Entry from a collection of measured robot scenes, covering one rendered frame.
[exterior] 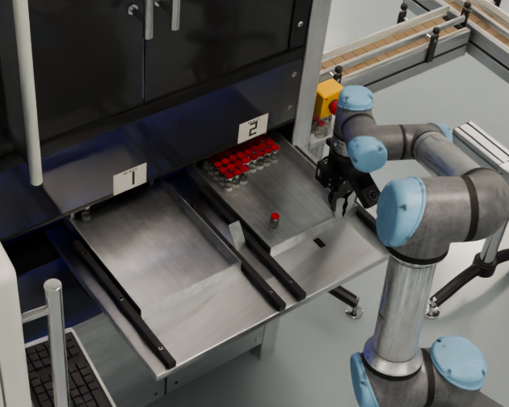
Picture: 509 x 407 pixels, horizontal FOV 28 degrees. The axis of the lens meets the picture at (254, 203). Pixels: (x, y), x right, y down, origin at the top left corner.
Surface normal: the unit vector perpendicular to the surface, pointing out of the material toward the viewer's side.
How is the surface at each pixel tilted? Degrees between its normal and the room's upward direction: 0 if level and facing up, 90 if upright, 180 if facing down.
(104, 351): 90
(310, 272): 0
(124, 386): 90
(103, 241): 0
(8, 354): 90
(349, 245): 0
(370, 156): 89
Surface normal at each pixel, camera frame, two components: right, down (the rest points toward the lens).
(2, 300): 0.50, 0.64
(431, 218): 0.17, 0.22
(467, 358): 0.22, -0.71
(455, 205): 0.16, -0.13
